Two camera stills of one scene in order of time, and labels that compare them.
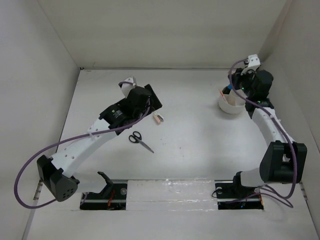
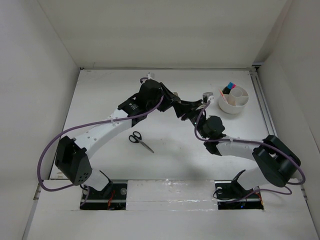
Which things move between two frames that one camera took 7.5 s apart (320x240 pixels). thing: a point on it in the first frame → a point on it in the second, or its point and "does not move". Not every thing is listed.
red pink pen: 221,93 does not move
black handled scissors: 136,138 does not move
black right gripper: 238,75 → 188,107
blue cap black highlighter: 226,90 does not move
